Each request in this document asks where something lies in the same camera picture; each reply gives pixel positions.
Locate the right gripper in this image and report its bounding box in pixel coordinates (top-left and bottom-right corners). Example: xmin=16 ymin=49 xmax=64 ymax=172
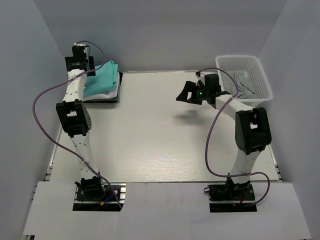
xmin=176 ymin=81 xmax=210 ymax=105

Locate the teal t-shirt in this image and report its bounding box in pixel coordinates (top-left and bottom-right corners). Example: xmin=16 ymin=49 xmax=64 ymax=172
xmin=83 ymin=60 xmax=118 ymax=98

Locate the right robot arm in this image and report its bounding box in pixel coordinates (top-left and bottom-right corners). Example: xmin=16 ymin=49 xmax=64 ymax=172
xmin=176 ymin=74 xmax=272 ymax=200

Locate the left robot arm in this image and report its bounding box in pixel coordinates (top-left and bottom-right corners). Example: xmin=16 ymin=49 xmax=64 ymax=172
xmin=55 ymin=43 xmax=106 ymax=200

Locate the folded white t-shirt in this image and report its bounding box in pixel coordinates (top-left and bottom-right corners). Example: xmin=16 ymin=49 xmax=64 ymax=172
xmin=83 ymin=72 xmax=123 ymax=102

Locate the grey t-shirt in basket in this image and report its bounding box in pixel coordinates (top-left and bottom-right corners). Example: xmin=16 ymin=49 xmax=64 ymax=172
xmin=221 ymin=71 xmax=256 ymax=99

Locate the white plastic basket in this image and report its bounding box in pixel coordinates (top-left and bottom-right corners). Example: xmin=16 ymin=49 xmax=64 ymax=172
xmin=215 ymin=55 xmax=273 ymax=107

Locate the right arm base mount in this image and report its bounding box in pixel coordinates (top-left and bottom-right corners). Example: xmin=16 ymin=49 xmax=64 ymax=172
xmin=203 ymin=184 xmax=257 ymax=213

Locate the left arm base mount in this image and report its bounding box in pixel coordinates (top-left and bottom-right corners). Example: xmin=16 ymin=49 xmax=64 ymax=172
xmin=72 ymin=183 xmax=126 ymax=212

